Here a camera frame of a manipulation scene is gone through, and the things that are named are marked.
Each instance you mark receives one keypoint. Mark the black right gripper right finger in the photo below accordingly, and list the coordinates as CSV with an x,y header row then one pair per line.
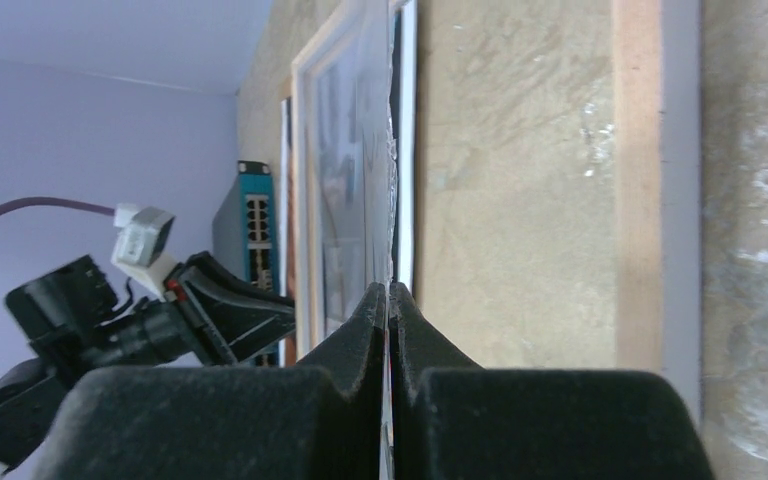
x,y
457,420

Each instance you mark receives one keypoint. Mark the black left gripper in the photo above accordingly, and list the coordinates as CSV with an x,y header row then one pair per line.
x,y
73,320

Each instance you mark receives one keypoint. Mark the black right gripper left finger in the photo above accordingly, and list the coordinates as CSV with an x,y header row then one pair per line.
x,y
318,419

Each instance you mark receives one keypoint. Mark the white wooden picture frame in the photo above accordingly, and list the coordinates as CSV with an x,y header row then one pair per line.
x,y
559,182

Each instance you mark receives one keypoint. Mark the clear acrylic sheet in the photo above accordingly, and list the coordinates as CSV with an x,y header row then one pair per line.
x,y
353,141

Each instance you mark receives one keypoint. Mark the colour photo print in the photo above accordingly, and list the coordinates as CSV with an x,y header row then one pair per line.
x,y
300,204

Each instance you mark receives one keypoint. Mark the black foam pad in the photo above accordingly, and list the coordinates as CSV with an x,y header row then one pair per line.
x,y
243,227

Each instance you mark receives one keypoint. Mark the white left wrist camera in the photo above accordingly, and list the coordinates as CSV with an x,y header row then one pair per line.
x,y
139,251

